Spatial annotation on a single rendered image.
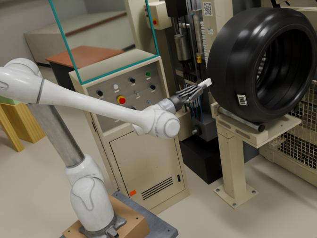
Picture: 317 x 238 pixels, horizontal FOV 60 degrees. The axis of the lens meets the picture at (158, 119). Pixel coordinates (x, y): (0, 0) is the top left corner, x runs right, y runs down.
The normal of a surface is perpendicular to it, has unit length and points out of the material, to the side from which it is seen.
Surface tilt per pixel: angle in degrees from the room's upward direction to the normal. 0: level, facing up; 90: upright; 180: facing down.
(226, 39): 45
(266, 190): 0
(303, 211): 0
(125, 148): 90
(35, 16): 90
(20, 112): 90
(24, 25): 90
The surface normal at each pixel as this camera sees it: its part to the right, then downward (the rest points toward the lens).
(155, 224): -0.21, -0.85
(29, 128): 0.81, 0.13
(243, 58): -0.30, 0.14
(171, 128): 0.51, 0.18
